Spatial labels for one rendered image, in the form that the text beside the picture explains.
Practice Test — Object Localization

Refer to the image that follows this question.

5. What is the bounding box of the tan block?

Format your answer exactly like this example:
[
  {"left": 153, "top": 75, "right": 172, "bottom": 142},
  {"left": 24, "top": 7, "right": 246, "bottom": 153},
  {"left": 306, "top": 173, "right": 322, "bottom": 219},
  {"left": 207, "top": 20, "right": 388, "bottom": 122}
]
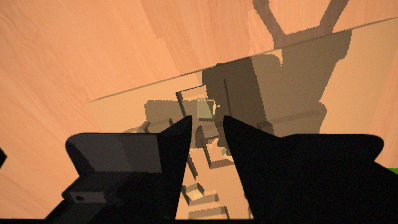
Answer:
[
  {"left": 186, "top": 183, "right": 204, "bottom": 201},
  {"left": 197, "top": 98, "right": 217, "bottom": 118},
  {"left": 221, "top": 144, "right": 234, "bottom": 162}
]

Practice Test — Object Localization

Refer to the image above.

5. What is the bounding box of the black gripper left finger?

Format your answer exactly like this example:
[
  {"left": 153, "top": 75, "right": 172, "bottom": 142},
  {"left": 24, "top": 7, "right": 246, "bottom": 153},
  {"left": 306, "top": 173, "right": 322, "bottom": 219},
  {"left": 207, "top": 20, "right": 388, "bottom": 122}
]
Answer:
[{"left": 65, "top": 115, "right": 192, "bottom": 219}]

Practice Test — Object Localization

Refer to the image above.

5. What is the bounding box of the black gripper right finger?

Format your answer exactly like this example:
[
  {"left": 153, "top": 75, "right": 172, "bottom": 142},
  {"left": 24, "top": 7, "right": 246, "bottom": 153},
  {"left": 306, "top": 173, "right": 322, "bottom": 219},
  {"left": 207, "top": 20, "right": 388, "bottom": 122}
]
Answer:
[{"left": 223, "top": 115, "right": 384, "bottom": 218}]

